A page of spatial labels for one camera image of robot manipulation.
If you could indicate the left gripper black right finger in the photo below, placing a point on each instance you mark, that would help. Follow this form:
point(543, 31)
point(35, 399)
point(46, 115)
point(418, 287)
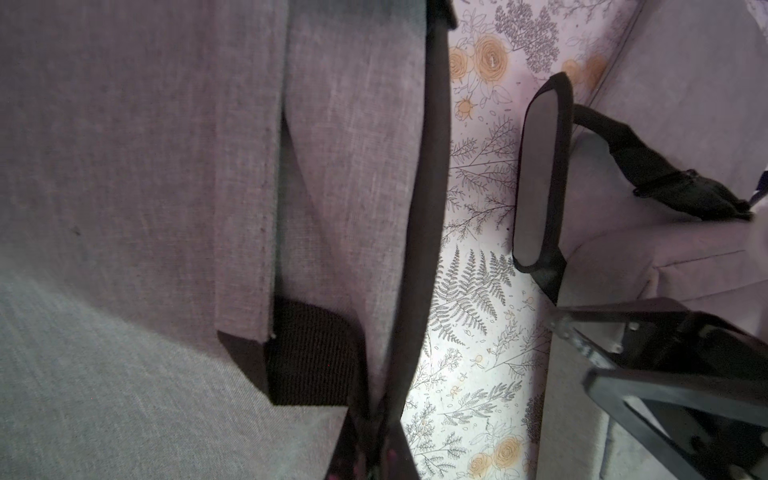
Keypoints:
point(397, 462)

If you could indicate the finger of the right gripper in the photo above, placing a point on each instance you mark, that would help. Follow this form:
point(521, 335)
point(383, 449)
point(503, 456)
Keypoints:
point(698, 427)
point(644, 334)

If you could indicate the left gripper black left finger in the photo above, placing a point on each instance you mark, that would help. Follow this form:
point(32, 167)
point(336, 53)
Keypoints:
point(351, 458)

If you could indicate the large grey backpack bag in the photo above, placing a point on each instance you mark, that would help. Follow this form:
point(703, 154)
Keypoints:
point(650, 189)

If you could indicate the grey laptop bag with handles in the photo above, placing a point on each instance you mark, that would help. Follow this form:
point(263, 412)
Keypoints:
point(220, 228)

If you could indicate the floral table mat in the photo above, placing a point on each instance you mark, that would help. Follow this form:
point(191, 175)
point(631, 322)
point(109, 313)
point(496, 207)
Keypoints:
point(474, 407)

